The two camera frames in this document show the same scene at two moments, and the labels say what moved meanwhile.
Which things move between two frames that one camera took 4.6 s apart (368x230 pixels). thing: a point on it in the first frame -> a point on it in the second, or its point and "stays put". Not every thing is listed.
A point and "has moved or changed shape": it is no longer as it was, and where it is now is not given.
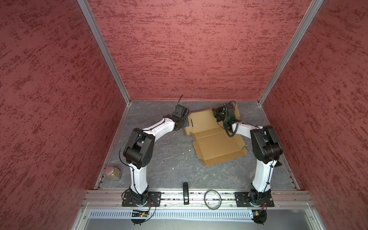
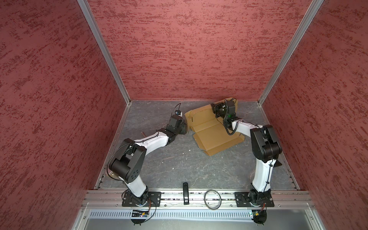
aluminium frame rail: (112, 198) stays put
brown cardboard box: (211, 142) has moved or changed shape
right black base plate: (242, 200) stays put
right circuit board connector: (259, 216) stays put
